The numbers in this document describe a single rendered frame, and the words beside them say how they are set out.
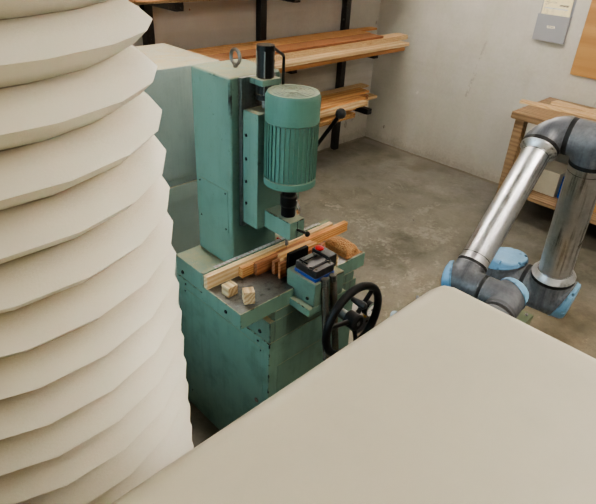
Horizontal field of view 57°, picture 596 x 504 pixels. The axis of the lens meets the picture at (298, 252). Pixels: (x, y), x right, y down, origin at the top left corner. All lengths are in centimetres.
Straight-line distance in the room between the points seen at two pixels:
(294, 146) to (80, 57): 156
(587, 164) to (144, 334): 171
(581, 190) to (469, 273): 48
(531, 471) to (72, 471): 17
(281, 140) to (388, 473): 157
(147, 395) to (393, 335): 11
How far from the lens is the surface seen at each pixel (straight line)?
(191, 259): 218
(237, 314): 173
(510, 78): 508
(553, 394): 25
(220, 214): 205
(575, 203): 193
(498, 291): 160
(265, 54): 181
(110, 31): 19
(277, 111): 170
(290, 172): 176
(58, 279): 19
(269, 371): 199
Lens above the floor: 196
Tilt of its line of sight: 31 degrees down
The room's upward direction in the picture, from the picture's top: 3 degrees clockwise
